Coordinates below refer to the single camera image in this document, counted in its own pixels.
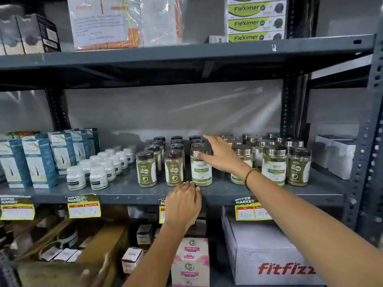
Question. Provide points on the group of silver-lid powder jars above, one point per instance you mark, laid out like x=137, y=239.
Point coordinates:
x=273, y=167

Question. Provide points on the brown cardboard box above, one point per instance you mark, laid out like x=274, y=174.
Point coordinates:
x=101, y=245

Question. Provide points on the person's right thumb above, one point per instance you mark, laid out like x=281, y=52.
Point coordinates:
x=206, y=158

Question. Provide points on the grey metal shelving rack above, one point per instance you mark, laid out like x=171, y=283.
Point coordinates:
x=179, y=59

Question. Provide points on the small white pink box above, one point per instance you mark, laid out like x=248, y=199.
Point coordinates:
x=131, y=260

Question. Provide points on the person's left forearm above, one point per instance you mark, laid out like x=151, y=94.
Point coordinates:
x=158, y=260

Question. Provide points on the person's right forearm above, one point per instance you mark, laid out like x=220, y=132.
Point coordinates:
x=305, y=227

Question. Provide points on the white carton with red print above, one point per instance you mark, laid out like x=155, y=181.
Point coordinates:
x=263, y=251

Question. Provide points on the yellow price tag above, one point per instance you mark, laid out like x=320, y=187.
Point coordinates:
x=162, y=210
x=16, y=209
x=84, y=206
x=251, y=210

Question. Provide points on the teal white product box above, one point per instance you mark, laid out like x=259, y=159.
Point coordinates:
x=12, y=167
x=40, y=164
x=93, y=140
x=80, y=144
x=62, y=152

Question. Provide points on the row of small white boxes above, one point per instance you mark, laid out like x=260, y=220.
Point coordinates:
x=59, y=254

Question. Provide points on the group of black-lid powder jars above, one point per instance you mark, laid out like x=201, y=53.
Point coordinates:
x=146, y=170

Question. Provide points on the white-label green jar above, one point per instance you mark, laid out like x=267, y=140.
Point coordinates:
x=201, y=173

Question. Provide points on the group of small white bottles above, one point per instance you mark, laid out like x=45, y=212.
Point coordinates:
x=98, y=176

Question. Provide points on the pink white product box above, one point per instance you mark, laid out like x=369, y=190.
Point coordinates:
x=191, y=263

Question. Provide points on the white tape roll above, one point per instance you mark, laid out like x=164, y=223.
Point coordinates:
x=67, y=238

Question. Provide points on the person's left thumb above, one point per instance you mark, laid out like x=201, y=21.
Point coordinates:
x=198, y=198

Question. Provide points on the plain white box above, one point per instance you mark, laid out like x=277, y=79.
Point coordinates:
x=336, y=156

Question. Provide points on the person's left hand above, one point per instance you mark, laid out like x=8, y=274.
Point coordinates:
x=182, y=206

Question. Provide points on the plastic-wrapped white orange package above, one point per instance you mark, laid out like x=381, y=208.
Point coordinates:
x=101, y=23

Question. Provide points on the person's right hand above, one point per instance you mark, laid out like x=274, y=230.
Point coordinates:
x=226, y=158

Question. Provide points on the dark product box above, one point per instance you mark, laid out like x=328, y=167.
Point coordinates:
x=144, y=234

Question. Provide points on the black grey product box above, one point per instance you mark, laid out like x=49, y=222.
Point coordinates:
x=39, y=34
x=10, y=37

